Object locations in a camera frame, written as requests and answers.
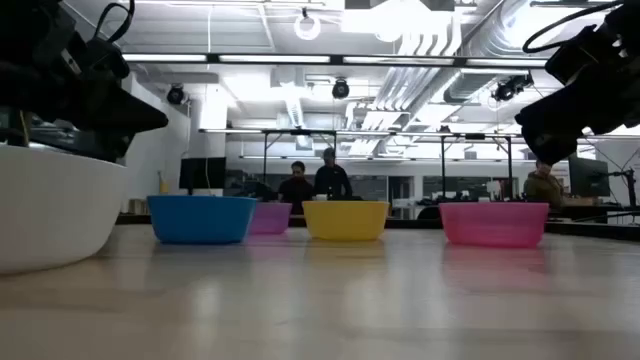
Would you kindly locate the pink translucent plastic bowl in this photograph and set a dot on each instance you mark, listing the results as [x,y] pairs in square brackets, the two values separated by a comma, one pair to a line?
[492,225]

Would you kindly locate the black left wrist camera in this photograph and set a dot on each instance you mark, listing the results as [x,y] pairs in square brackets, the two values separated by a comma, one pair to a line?
[107,60]

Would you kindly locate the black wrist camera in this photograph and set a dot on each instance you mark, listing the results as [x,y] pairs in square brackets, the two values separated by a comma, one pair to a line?
[107,60]
[575,55]

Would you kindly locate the long overhead light bar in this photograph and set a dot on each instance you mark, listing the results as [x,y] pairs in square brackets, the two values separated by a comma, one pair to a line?
[275,58]

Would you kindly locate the large white bowl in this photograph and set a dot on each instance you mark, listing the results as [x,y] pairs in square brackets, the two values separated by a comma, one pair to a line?
[50,210]

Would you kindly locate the blue plastic bowl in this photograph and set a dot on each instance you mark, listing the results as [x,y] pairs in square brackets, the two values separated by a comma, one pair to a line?
[200,220]

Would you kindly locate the stack of wooden boxes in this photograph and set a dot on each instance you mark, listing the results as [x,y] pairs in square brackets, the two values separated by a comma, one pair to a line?
[137,206]

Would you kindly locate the silver ventilation duct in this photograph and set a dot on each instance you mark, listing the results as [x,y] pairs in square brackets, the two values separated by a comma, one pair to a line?
[500,35]

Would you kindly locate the hanging black camera rig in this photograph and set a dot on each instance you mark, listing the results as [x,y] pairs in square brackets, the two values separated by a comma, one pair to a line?
[507,90]

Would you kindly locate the yellow plastic bowl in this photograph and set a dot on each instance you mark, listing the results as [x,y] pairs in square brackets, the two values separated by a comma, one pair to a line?
[345,220]

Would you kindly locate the yellow bottle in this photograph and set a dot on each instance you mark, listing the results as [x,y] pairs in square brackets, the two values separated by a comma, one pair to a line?
[164,187]

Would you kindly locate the person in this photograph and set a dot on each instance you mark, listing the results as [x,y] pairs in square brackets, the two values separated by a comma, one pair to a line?
[332,182]
[542,192]
[296,192]

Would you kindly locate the black computer monitor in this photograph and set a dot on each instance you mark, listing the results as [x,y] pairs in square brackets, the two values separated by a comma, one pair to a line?
[589,177]
[202,173]

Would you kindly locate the purple plastic bowl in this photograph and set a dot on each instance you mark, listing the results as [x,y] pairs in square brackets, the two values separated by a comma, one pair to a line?
[272,219]

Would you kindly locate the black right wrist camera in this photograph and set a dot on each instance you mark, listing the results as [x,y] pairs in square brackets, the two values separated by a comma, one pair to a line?
[575,55]

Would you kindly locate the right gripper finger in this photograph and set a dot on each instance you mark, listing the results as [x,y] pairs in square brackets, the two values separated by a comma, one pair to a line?
[552,145]
[542,116]

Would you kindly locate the black chair back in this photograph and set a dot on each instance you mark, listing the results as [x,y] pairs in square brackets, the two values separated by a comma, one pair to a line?
[430,214]

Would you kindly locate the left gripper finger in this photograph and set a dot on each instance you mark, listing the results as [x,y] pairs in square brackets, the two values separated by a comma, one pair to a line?
[117,145]
[125,117]

